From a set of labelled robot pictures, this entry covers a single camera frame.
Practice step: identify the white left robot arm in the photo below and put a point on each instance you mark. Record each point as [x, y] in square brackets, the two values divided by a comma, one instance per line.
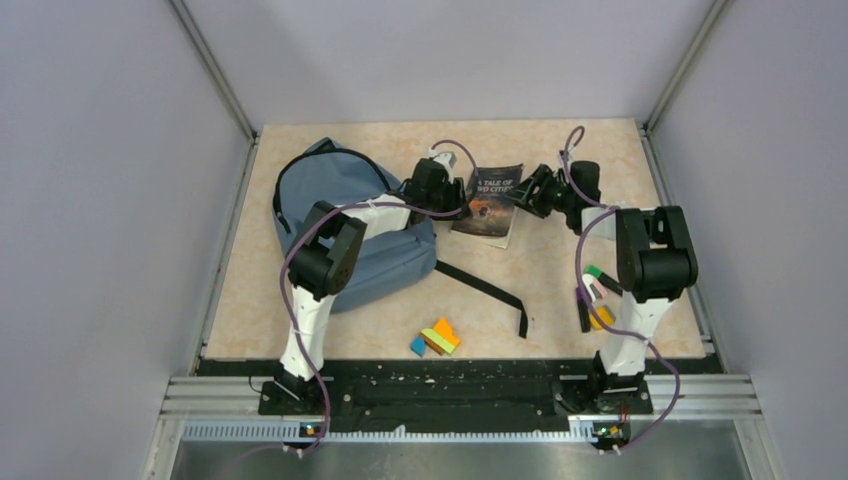
[303, 357]

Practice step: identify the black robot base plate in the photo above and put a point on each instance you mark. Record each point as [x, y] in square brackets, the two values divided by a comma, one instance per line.
[441, 396]

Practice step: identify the aluminium frame rail left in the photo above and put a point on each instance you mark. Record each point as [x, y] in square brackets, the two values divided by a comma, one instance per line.
[212, 68]

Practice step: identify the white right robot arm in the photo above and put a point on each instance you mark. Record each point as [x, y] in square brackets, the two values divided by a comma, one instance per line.
[655, 262]

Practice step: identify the yellow grey sharpener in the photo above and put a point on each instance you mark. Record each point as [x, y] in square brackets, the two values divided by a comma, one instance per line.
[601, 317]

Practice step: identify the green cap black marker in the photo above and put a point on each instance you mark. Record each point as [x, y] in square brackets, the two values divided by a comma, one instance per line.
[609, 282]

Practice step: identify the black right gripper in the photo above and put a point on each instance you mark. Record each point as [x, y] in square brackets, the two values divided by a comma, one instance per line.
[531, 202]

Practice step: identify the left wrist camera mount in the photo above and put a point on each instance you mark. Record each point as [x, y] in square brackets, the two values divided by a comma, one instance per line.
[447, 160]

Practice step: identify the blue eraser wedge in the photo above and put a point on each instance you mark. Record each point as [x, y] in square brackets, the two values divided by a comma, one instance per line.
[418, 346]

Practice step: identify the orange eraser block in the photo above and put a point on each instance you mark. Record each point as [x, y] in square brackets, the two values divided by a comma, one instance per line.
[443, 328]

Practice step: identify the aluminium frame rail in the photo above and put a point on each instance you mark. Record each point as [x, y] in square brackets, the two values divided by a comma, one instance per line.
[687, 61]
[212, 68]

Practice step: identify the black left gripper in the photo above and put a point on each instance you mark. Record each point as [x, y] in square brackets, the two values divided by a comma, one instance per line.
[456, 191]

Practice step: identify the purple cap black marker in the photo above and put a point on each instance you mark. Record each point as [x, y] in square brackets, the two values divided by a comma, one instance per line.
[583, 301]

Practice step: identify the green brown eraser block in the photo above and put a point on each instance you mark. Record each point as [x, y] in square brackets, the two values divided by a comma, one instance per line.
[436, 342]

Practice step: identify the aluminium frame rail right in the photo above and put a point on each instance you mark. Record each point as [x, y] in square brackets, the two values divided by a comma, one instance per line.
[687, 61]

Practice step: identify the blue student backpack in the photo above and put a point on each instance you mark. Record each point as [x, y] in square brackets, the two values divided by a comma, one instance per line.
[352, 233]

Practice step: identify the dark brown bottom book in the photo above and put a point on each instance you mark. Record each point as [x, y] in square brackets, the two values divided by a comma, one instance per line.
[492, 211]

